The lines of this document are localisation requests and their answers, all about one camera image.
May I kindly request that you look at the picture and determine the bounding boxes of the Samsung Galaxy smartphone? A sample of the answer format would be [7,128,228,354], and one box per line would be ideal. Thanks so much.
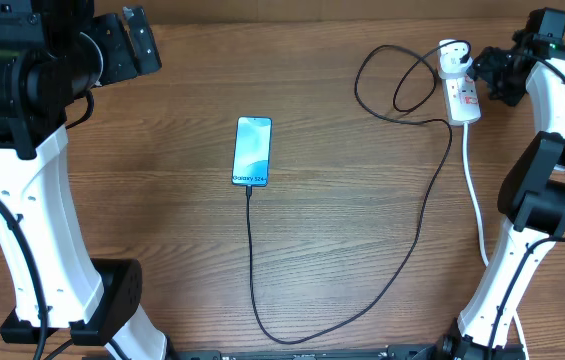
[231,116,273,187]

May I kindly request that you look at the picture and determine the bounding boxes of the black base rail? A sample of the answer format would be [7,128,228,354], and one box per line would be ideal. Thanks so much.
[81,342,527,360]

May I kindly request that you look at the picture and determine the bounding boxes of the black USB charging cable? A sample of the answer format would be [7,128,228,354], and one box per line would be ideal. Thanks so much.
[245,39,474,346]

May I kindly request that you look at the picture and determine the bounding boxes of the cardboard panel at back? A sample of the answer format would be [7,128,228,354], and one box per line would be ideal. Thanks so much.
[94,0,565,25]

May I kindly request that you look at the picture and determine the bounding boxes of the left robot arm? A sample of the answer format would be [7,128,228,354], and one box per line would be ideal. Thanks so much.
[0,0,176,359]

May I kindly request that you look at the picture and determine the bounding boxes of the white charger plug adapter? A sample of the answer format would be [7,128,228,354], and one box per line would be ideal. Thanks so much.
[437,39,473,80]

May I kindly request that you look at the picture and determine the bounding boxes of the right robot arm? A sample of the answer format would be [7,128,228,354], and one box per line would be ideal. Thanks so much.
[417,8,565,359]

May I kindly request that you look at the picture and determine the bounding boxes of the white power strip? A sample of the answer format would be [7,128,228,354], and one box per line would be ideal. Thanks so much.
[441,72,481,126]

